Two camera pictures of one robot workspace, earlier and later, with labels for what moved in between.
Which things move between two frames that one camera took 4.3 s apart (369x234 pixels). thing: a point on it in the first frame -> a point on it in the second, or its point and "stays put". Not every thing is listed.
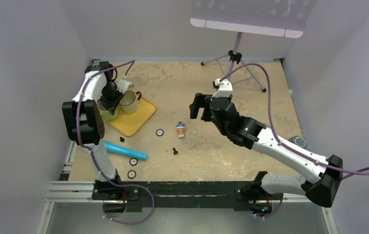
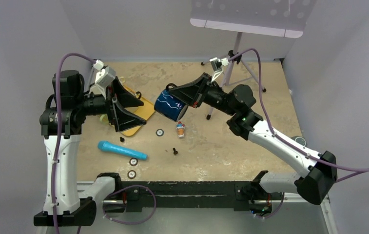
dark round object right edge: [299, 140] stays put
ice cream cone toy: [181, 128] stays put
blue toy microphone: [112, 148] stays put
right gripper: [201, 100] -> [188, 93]
